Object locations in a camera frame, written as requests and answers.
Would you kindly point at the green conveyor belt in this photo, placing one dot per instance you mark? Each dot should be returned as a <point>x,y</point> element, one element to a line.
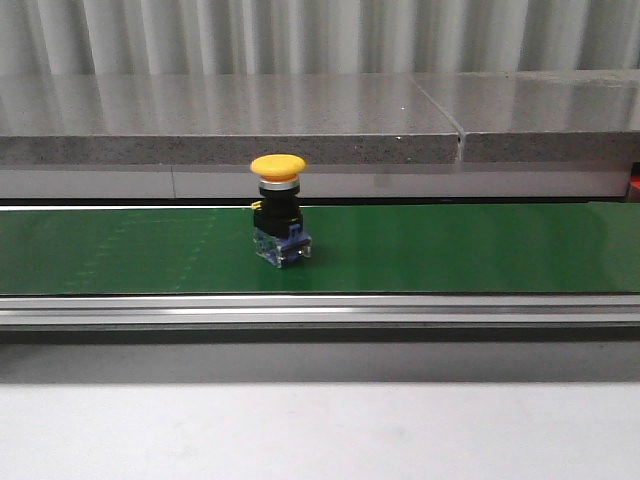
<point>370,266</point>

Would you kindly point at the white pleated curtain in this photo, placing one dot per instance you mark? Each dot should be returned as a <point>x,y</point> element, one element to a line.
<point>259,37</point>

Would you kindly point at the grey stone counter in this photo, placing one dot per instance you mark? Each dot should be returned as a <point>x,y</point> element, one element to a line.
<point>174,137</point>

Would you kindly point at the red plastic tray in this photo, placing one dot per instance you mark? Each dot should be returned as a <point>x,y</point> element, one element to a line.
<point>633,189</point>

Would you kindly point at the yellow push button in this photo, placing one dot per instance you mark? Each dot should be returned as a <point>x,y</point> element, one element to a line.
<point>279,233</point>

